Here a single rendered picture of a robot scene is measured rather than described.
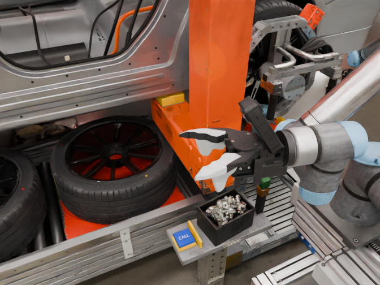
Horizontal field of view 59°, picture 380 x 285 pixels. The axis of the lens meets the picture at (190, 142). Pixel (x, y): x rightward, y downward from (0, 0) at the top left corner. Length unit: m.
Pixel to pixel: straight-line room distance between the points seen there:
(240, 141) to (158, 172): 1.06
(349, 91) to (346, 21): 1.51
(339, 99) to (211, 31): 0.47
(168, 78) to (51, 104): 0.57
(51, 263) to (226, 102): 1.00
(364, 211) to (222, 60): 0.64
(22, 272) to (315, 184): 1.27
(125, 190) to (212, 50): 0.79
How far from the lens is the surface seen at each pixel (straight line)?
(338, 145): 0.68
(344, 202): 1.11
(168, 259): 1.93
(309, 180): 0.75
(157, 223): 1.65
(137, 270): 1.92
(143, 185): 1.61
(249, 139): 0.63
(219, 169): 0.55
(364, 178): 1.02
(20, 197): 1.70
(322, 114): 0.82
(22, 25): 2.37
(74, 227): 1.81
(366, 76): 0.82
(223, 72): 1.18
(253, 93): 1.89
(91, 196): 1.62
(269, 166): 0.66
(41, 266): 1.64
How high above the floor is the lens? 1.62
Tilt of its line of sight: 38 degrees down
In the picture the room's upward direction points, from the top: straight up
